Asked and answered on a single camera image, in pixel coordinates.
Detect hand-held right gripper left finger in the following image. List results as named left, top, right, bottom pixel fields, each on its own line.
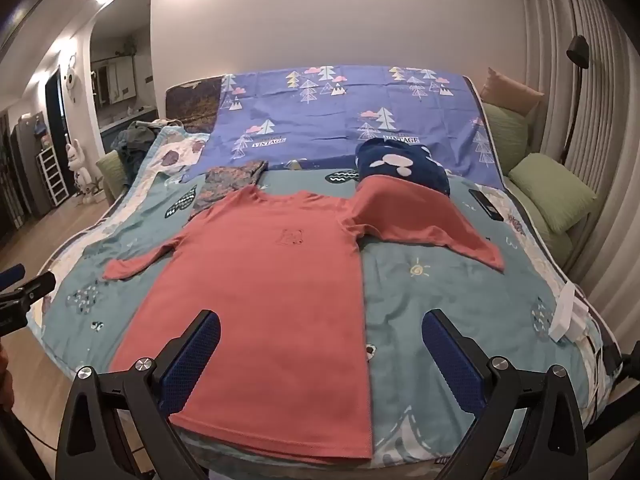
left=57, top=309, right=221, bottom=480

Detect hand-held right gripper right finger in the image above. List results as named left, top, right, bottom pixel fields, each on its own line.
left=421, top=309, right=589, bottom=480

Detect coral long-sleeve shirt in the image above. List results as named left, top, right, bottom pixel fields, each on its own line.
left=102, top=185, right=375, bottom=462

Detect pile of dark clothes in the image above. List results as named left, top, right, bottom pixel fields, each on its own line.
left=111, top=120, right=157, bottom=183

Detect teal printed bedspread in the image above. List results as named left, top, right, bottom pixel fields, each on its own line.
left=27, top=125, right=623, bottom=480

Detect white rack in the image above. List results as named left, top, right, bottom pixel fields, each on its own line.
left=36, top=150, right=69, bottom=207

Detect grey refrigerator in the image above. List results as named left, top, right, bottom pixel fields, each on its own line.
left=9, top=112, right=52, bottom=217

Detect white bear figure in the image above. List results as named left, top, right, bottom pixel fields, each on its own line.
left=66, top=140, right=97, bottom=206

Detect white box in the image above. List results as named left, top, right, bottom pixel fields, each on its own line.
left=547, top=284, right=592, bottom=344

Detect green cushion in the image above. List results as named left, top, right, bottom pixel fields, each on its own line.
left=96, top=152, right=127, bottom=202

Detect coral knit pants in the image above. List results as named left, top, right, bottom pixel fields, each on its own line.
left=350, top=174, right=506, bottom=274

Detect black phone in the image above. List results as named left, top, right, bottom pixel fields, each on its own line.
left=469, top=187, right=506, bottom=222

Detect floral patterned garment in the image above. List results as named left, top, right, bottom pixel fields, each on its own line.
left=189, top=159, right=269, bottom=222

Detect white printed quilt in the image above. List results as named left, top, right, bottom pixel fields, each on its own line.
left=142, top=124, right=212, bottom=181

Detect large green pillow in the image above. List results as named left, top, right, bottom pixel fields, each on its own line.
left=506, top=152, right=599, bottom=234

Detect navy blanket with white prints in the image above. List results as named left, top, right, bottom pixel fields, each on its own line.
left=354, top=137, right=452, bottom=197

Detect small green pillow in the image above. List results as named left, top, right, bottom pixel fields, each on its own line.
left=481, top=102, right=531, bottom=173

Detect dark brown printed mat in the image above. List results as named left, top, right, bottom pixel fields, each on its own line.
left=165, top=76, right=224, bottom=127

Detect purple tree-print sheet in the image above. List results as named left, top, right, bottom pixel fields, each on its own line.
left=181, top=64, right=507, bottom=184

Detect beige pillow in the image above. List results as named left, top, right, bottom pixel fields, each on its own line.
left=479, top=66, right=545, bottom=117

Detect grey pleated curtain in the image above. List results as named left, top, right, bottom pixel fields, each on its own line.
left=517, top=0, right=640, bottom=301

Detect white bear wall clock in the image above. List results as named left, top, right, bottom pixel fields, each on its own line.
left=62, top=55, right=81, bottom=102

